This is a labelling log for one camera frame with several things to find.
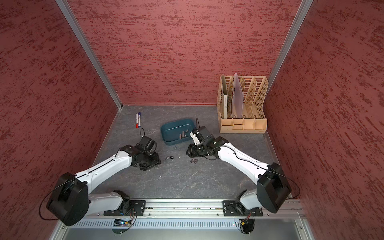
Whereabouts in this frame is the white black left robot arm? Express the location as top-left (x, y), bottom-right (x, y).
top-left (43, 145), bottom-right (161, 226)

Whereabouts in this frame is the left aluminium corner post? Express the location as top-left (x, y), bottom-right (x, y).
top-left (55, 0), bottom-right (123, 111)

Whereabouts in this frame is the teal plastic storage box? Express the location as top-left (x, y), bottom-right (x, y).
top-left (161, 119), bottom-right (196, 146)

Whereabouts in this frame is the right aluminium corner post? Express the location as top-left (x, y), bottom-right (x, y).
top-left (267, 0), bottom-right (313, 93)

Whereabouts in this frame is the red cap whiteboard marker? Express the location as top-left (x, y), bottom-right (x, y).
top-left (136, 113), bottom-right (139, 129)

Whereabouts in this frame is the beige plastic file organizer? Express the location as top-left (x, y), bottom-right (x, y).
top-left (217, 74), bottom-right (269, 134)

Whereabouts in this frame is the grey translucent folder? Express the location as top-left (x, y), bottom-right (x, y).
top-left (232, 73), bottom-right (244, 119)

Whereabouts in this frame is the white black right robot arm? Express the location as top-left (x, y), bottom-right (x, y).
top-left (186, 137), bottom-right (292, 215)

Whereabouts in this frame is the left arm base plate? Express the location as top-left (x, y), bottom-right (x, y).
top-left (103, 200), bottom-right (147, 217)

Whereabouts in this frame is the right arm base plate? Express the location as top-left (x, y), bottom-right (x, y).
top-left (222, 200), bottom-right (263, 217)

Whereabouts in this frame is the aluminium corner post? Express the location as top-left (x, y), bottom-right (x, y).
top-left (267, 0), bottom-right (313, 93)
top-left (55, 0), bottom-right (123, 111)

